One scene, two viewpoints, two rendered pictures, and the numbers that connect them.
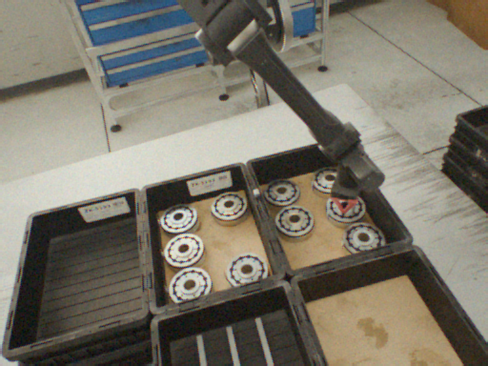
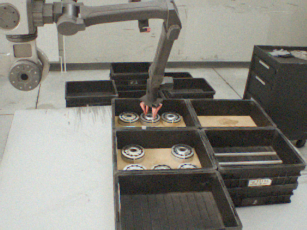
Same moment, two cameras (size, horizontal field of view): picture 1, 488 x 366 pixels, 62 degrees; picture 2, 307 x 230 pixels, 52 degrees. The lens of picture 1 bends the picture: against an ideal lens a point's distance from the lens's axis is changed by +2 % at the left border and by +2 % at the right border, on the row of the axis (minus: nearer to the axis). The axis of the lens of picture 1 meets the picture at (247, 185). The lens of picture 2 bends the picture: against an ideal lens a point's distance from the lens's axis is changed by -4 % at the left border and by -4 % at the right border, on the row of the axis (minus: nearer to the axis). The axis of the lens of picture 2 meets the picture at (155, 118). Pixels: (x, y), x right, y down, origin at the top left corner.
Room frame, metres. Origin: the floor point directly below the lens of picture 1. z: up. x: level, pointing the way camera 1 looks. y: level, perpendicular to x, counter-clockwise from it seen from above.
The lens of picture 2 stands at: (0.71, 1.23, 1.72)
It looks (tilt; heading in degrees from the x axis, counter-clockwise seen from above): 30 degrees down; 268
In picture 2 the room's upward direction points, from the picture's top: 5 degrees clockwise
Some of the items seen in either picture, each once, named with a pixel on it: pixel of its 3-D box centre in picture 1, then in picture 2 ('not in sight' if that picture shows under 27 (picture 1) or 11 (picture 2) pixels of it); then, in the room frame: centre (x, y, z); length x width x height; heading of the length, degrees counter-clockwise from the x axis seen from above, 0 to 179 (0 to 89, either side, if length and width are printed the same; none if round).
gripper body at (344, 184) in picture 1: (349, 174); (152, 96); (0.69, -0.25, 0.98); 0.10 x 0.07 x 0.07; 149
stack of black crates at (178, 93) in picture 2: not in sight; (184, 108); (0.38, -1.29, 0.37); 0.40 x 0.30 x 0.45; 13
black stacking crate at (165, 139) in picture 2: (209, 241); (160, 160); (0.64, 0.12, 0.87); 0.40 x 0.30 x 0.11; 8
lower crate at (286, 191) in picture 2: not in sight; (243, 175); (0.24, 0.06, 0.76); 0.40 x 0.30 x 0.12; 8
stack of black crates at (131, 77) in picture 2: not in sight; (131, 90); (0.86, -1.59, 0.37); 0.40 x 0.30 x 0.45; 13
